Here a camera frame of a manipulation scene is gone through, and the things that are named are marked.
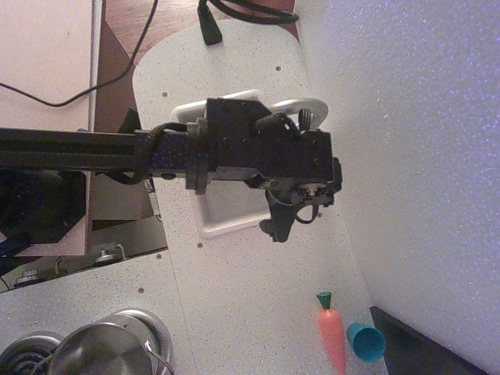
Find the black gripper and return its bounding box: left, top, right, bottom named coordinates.
left=205, top=98, right=341, bottom=243

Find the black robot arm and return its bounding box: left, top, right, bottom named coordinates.
left=1, top=98, right=342, bottom=254

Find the white toy faucet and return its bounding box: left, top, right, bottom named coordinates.
left=270, top=98, right=329, bottom=130

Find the white toy sink basin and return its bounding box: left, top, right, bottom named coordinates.
left=171, top=89, right=270, bottom=238

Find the orange toy carrot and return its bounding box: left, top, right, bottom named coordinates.
left=316, top=291, right=347, bottom=375

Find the teal plastic cup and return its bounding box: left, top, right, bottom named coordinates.
left=346, top=323, right=387, bottom=363

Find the stainless steel pot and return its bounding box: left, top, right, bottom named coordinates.
left=48, top=321, right=174, bottom=374

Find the silver stove burner left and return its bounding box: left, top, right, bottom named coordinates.
left=1, top=331, right=63, bottom=374

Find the black clamp handle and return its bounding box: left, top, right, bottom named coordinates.
left=197, top=0, right=223, bottom=46

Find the thick black cable bundle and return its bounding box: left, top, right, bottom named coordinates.
left=197, top=0, right=301, bottom=25

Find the thin black cable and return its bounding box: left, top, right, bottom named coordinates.
left=0, top=0, right=159, bottom=108

